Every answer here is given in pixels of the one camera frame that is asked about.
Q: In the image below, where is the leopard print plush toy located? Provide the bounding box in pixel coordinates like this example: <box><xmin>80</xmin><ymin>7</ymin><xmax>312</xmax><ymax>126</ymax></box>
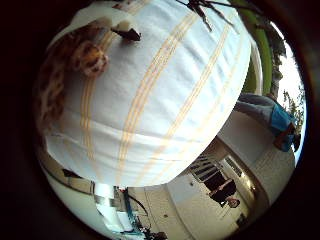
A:
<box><xmin>33</xmin><ymin>21</ymin><xmax>111</xmax><ymax>136</ymax></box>

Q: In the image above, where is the white striped tablecloth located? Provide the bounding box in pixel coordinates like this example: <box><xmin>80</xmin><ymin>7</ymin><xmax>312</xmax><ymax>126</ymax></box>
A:
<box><xmin>43</xmin><ymin>0</ymin><xmax>253</xmax><ymax>188</ymax></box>

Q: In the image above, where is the person in blue shirt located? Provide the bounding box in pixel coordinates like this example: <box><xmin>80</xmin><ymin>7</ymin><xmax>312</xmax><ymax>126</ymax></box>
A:
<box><xmin>234</xmin><ymin>92</ymin><xmax>303</xmax><ymax>154</ymax></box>

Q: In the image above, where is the person in black clothes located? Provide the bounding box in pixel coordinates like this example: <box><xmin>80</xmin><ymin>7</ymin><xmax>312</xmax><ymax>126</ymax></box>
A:
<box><xmin>203</xmin><ymin>169</ymin><xmax>242</xmax><ymax>209</ymax></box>

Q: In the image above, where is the dark blue strap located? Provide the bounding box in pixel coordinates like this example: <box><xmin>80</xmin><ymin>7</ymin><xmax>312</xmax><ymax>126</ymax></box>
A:
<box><xmin>121</xmin><ymin>188</ymin><xmax>149</xmax><ymax>236</ymax></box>

